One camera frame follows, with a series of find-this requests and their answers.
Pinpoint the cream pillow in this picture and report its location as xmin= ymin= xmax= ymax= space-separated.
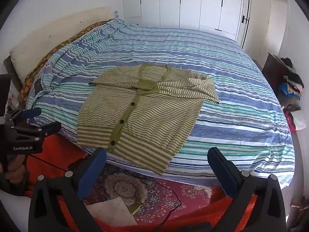
xmin=10 ymin=6 xmax=114 ymax=85

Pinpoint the dark wooden cabinet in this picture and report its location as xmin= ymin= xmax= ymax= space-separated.
xmin=262 ymin=53 xmax=290 ymax=97

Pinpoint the person's left hand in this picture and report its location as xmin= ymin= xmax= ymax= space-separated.
xmin=0 ymin=153 xmax=29 ymax=183

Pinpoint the olive green strap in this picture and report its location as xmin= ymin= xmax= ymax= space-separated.
xmin=128 ymin=202 xmax=143 ymax=215

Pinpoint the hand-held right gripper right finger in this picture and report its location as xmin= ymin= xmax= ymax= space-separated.
xmin=207 ymin=146 xmax=286 ymax=232

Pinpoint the white wardrobe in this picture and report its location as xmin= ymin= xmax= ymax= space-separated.
xmin=121 ymin=0 xmax=253 ymax=49

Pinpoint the orange patterned cloth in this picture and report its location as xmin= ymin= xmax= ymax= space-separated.
xmin=18 ymin=19 xmax=116 ymax=112

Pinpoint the green striped cardigan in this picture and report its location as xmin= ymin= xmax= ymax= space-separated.
xmin=77 ymin=63 xmax=220 ymax=176

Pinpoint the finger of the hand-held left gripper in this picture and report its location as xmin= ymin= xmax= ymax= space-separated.
xmin=10 ymin=121 xmax=62 ymax=142
xmin=6 ymin=107 xmax=42 ymax=126

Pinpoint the blue striped bed duvet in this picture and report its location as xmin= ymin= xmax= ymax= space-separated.
xmin=25 ymin=19 xmax=296 ymax=189

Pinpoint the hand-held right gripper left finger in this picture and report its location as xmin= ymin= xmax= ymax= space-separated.
xmin=28 ymin=147 xmax=107 ymax=232

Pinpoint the white paper sheet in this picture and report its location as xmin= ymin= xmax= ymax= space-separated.
xmin=86 ymin=196 xmax=138 ymax=226

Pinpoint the orange-red fluffy rug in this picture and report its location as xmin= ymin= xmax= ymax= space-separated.
xmin=24 ymin=130 xmax=259 ymax=232

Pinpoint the patterned red carpet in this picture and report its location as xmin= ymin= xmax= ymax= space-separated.
xmin=54 ymin=135 xmax=219 ymax=226

